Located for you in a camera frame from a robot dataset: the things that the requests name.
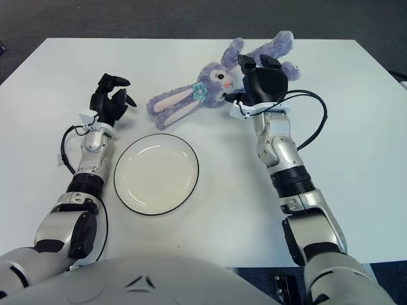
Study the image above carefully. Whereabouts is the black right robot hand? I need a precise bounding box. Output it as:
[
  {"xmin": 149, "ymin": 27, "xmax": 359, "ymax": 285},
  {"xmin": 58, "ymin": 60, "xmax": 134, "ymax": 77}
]
[{"xmin": 222, "ymin": 54, "xmax": 289, "ymax": 107}]

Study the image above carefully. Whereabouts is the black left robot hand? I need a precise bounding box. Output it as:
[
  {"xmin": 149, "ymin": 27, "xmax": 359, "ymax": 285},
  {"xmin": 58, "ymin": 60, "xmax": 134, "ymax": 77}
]
[{"xmin": 88, "ymin": 73, "xmax": 138, "ymax": 128}]

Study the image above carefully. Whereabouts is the purple plush bunny doll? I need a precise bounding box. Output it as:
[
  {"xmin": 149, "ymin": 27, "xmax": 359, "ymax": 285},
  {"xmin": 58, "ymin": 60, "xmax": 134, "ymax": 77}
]
[{"xmin": 146, "ymin": 30, "xmax": 301, "ymax": 130}]

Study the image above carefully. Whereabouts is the white plate with black rim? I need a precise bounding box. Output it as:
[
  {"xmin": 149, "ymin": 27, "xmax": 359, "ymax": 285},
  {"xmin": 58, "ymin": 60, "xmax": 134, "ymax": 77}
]
[{"xmin": 113, "ymin": 133, "xmax": 200, "ymax": 217}]

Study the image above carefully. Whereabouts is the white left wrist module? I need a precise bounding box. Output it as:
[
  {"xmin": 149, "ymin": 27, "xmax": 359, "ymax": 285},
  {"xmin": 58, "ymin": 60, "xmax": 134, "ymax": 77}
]
[{"xmin": 79, "ymin": 109, "xmax": 99, "ymax": 130}]

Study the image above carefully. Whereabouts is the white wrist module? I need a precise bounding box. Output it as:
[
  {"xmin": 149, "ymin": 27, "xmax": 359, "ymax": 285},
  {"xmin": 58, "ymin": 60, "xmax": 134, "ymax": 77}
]
[
  {"xmin": 229, "ymin": 100, "xmax": 255, "ymax": 120},
  {"xmin": 79, "ymin": 109, "xmax": 99, "ymax": 130}
]

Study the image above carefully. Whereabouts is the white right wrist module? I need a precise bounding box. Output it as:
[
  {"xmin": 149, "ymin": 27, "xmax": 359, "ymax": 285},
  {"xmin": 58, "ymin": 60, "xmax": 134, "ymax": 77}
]
[{"xmin": 229, "ymin": 100, "xmax": 255, "ymax": 120}]

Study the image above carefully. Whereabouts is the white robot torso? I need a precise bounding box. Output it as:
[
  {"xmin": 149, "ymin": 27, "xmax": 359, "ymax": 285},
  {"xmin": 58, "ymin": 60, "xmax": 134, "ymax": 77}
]
[{"xmin": 0, "ymin": 255, "xmax": 287, "ymax": 305}]

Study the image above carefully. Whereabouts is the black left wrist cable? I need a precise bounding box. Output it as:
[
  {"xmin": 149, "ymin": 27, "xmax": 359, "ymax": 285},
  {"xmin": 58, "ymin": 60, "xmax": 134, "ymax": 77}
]
[{"xmin": 60, "ymin": 125, "xmax": 96, "ymax": 175}]

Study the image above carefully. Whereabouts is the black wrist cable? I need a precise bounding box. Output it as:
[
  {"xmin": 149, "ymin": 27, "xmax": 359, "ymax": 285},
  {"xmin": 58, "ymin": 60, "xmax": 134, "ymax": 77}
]
[
  {"xmin": 276, "ymin": 90, "xmax": 328, "ymax": 150},
  {"xmin": 60, "ymin": 125, "xmax": 96, "ymax": 175}
]

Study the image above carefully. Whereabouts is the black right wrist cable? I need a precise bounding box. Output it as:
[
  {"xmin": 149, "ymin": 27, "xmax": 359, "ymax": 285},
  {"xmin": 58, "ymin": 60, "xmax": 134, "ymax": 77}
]
[{"xmin": 276, "ymin": 90, "xmax": 328, "ymax": 150}]

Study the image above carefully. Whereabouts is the black metal bracket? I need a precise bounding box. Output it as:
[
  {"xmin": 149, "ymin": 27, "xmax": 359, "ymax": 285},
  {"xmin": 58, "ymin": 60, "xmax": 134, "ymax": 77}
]
[{"xmin": 275, "ymin": 274, "xmax": 301, "ymax": 305}]

